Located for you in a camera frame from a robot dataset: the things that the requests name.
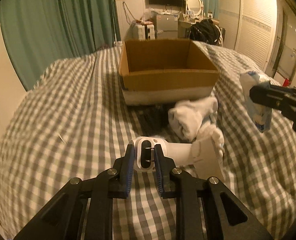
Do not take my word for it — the beige tape roll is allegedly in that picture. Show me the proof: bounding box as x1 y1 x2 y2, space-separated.
191 137 224 181

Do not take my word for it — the black wallet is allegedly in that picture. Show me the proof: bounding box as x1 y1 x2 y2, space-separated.
134 103 174 137

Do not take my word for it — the white louvered wardrobe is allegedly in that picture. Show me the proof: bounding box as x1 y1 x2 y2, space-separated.
219 0 278 70

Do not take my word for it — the wooden dressing table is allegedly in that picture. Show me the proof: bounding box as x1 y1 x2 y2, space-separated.
177 17 220 40

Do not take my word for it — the white sock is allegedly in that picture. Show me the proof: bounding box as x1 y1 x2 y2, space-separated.
168 96 224 147

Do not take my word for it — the large green curtain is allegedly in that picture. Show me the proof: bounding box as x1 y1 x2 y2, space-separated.
0 0 120 90

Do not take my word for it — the black jacket on chair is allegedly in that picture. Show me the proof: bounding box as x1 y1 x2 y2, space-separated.
188 19 223 47

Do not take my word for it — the red fire extinguisher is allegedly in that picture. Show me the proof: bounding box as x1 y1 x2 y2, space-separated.
283 78 290 87

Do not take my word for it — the white suitcase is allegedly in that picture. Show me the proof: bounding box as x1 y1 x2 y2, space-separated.
132 24 155 40

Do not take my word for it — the grey checkered bed sheet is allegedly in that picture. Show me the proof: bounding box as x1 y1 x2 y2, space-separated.
0 42 296 239

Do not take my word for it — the white oval mirror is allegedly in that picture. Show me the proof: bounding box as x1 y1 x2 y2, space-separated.
187 0 203 17

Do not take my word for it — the open cardboard box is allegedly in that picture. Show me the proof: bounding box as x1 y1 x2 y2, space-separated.
119 39 220 106

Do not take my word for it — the silver mini fridge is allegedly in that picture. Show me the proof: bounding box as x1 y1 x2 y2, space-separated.
155 14 178 39

